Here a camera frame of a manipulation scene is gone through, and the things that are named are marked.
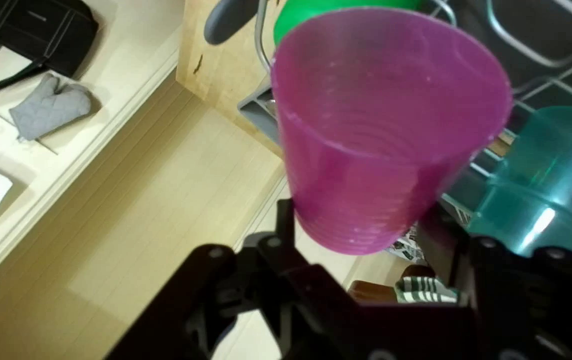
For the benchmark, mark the grey plastic spatula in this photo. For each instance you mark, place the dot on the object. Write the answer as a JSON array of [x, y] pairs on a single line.
[[227, 21]]

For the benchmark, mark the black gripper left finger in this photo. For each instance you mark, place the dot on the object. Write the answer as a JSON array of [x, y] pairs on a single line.
[[247, 300]]

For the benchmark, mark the grey oven mitt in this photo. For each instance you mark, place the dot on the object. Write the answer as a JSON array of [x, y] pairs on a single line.
[[52, 107]]

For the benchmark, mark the black handbag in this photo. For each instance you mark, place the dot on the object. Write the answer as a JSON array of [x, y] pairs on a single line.
[[39, 31]]

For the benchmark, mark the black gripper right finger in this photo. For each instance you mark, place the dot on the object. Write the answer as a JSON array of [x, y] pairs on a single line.
[[539, 307]]

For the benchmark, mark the pink plastic cup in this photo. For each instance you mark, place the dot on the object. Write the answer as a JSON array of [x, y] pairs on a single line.
[[378, 132]]

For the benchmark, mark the green plastic cup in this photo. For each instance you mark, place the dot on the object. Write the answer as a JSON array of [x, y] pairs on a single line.
[[298, 13]]

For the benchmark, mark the teal translucent plastic cup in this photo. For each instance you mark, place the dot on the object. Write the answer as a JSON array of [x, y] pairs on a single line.
[[553, 180]]

